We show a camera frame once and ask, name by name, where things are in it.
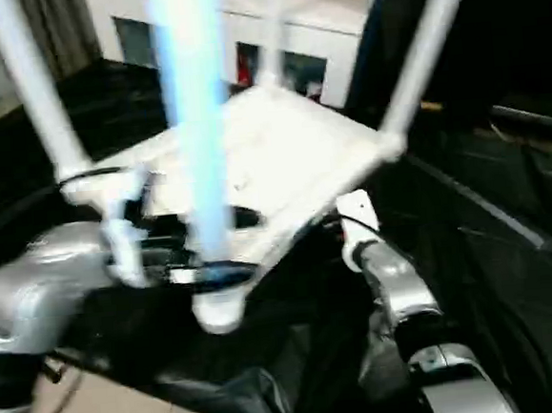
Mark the white plastic table top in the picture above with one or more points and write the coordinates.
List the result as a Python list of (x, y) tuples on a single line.
[(276, 144)]

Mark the white plastic table leg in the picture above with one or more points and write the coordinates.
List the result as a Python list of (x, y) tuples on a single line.
[(32, 91), (196, 103), (274, 34), (426, 51)]

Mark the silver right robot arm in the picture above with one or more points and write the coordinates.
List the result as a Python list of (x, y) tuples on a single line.
[(406, 282)]

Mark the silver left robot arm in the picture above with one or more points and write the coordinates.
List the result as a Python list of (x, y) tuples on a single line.
[(38, 278)]

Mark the red packet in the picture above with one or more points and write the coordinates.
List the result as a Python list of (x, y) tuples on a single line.
[(245, 67)]

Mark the white glass-door cabinet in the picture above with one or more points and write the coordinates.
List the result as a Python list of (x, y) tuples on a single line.
[(329, 30)]

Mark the black plastic mat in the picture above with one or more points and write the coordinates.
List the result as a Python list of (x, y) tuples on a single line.
[(451, 250)]

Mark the black speaker box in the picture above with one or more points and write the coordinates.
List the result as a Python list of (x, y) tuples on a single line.
[(387, 40)]

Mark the grey curtain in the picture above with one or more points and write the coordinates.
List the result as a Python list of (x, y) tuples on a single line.
[(61, 27)]

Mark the black television edge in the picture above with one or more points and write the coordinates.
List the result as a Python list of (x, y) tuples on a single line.
[(532, 117)]

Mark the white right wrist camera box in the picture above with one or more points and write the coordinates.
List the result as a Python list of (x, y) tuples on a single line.
[(357, 209)]

